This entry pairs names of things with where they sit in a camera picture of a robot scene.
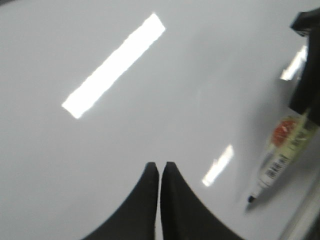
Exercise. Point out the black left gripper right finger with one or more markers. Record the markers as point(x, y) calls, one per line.
point(183, 215)

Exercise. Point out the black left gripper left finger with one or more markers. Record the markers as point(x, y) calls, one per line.
point(135, 217)

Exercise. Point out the white black whiteboard marker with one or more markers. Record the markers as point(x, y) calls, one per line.
point(276, 160)

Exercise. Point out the red round magnet taped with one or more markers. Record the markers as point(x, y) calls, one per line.
point(282, 131)

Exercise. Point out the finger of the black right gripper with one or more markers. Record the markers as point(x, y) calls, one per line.
point(306, 96)

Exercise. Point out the white whiteboard with aluminium frame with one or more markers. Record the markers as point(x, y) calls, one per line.
point(92, 90)

